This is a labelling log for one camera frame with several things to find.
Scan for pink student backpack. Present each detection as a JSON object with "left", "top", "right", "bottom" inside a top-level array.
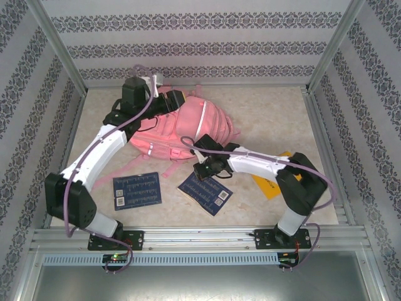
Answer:
[{"left": 93, "top": 83, "right": 242, "bottom": 189}]

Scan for navy notebook tan page edge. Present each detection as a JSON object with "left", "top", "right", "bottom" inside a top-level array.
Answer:
[{"left": 177, "top": 171, "right": 234, "bottom": 217}]

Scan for yellow book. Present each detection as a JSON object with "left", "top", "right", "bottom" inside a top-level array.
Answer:
[{"left": 250, "top": 151, "right": 303, "bottom": 201}]

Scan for navy notebook two white labels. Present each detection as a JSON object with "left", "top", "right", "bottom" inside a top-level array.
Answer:
[{"left": 112, "top": 171, "right": 163, "bottom": 211}]

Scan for grey metal panel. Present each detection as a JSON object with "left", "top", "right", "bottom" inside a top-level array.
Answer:
[{"left": 31, "top": 265, "right": 386, "bottom": 301}]

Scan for aluminium mounting rail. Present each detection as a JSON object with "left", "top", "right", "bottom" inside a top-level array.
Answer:
[{"left": 29, "top": 226, "right": 373, "bottom": 252}]

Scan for aluminium frame post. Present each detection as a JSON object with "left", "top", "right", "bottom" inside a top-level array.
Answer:
[
  {"left": 306, "top": 0, "right": 372, "bottom": 95},
  {"left": 26, "top": 0, "right": 88, "bottom": 95}
]

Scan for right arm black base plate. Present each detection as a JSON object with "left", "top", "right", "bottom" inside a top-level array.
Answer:
[{"left": 253, "top": 228, "right": 311, "bottom": 251}]

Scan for aluminium side rail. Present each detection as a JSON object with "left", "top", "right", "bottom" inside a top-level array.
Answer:
[
  {"left": 43, "top": 90, "right": 88, "bottom": 229},
  {"left": 300, "top": 87, "right": 358, "bottom": 226}
]

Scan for slotted grey cable duct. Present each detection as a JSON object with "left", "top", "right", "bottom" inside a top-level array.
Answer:
[{"left": 41, "top": 252, "right": 280, "bottom": 267}]

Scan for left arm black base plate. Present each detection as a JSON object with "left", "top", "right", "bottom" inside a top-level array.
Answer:
[{"left": 86, "top": 230, "right": 145, "bottom": 251}]

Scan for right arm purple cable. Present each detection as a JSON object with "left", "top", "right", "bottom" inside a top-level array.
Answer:
[{"left": 180, "top": 135, "right": 338, "bottom": 274}]

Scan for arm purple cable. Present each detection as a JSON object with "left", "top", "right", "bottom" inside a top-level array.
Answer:
[
  {"left": 180, "top": 135, "right": 338, "bottom": 274},
  {"left": 64, "top": 64, "right": 157, "bottom": 274}
]

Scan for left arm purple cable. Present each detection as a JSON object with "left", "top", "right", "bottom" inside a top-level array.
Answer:
[{"left": 64, "top": 64, "right": 157, "bottom": 274}]

